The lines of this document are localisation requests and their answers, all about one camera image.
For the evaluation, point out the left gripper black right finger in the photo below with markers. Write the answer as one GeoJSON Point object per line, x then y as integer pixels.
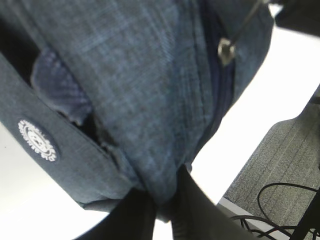
{"type": "Point", "coordinates": [195, 217]}

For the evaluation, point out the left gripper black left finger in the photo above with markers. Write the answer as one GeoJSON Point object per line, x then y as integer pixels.
{"type": "Point", "coordinates": [132, 219]}

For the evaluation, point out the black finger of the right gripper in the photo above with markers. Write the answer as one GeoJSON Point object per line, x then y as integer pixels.
{"type": "Point", "coordinates": [302, 16]}

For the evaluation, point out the dark blue lunch bag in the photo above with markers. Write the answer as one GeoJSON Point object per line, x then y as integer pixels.
{"type": "Point", "coordinates": [112, 95]}

